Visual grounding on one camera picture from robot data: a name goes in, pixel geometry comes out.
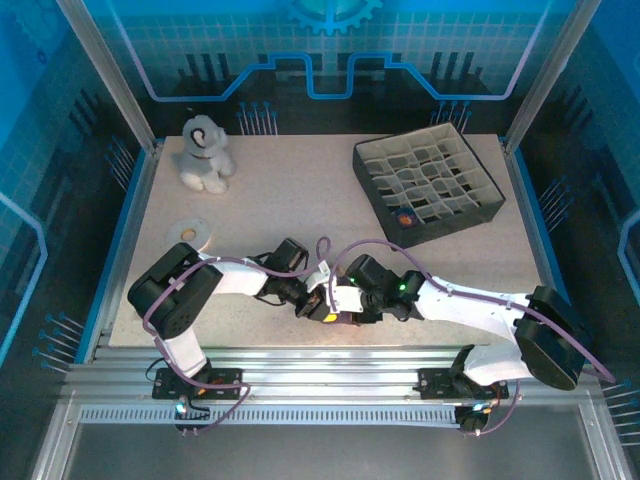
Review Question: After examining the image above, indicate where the grey fabric organizer box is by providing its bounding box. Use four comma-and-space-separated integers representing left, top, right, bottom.
352, 123, 507, 250

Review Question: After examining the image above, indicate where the white tape roll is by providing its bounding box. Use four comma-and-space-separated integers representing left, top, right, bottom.
167, 216, 212, 251

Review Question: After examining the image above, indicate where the grey and white plush dog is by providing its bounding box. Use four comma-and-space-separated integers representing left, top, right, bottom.
171, 114, 236, 195

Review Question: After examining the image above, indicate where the black connector box with LED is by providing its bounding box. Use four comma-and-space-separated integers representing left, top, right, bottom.
457, 403, 494, 435
172, 394, 211, 436

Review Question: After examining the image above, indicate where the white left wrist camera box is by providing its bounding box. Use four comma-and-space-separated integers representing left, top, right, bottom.
304, 258, 334, 294

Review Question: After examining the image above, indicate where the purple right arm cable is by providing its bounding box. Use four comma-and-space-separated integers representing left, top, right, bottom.
324, 238, 619, 437

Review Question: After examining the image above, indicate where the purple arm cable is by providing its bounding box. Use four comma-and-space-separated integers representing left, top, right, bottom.
143, 235, 334, 437
324, 238, 619, 437

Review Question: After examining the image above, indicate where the aluminium front rail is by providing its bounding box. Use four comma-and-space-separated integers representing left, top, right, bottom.
59, 344, 609, 426

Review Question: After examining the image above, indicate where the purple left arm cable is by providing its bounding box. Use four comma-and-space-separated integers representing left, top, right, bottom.
143, 235, 334, 437

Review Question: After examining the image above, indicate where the slotted grey cable duct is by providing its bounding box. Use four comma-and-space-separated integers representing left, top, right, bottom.
78, 404, 464, 427

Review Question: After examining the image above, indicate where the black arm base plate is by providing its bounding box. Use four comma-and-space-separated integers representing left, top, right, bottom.
417, 367, 510, 401
152, 367, 246, 401

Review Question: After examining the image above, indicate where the aluminium frame post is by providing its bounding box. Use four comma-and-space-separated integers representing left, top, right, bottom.
502, 0, 591, 151
54, 0, 164, 154

